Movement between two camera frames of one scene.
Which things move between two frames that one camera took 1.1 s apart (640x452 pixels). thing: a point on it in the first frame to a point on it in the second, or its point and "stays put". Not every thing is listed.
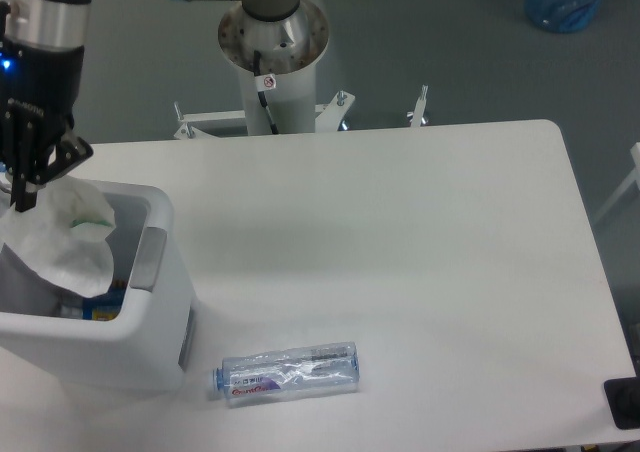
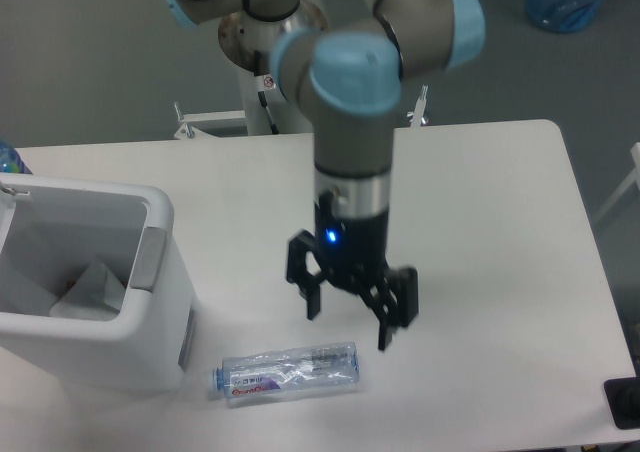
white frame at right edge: x=625 y=186 stays put
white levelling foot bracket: x=419 y=107 stays put
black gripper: x=39 y=89 to x=353 y=251
